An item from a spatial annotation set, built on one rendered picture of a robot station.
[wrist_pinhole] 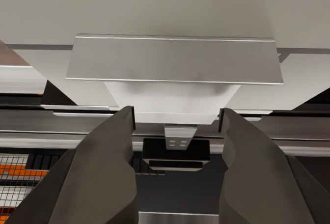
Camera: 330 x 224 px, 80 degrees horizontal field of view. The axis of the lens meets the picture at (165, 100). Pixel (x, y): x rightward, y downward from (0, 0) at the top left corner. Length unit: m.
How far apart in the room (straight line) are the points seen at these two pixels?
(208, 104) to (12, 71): 0.18
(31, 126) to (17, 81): 0.27
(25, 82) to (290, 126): 0.46
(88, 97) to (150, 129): 0.27
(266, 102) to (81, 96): 0.14
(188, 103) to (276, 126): 0.34
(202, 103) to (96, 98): 0.08
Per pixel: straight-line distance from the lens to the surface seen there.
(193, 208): 0.68
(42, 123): 0.50
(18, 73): 0.23
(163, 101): 0.15
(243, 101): 0.16
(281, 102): 0.17
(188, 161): 0.37
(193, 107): 0.16
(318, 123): 0.53
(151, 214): 0.18
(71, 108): 0.20
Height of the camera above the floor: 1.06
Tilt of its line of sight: 22 degrees down
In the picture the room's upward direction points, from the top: 178 degrees counter-clockwise
